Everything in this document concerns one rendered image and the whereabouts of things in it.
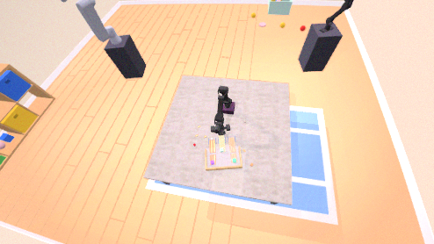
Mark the pale yellow strip with cyan dots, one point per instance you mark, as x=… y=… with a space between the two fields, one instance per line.
x=221 y=141

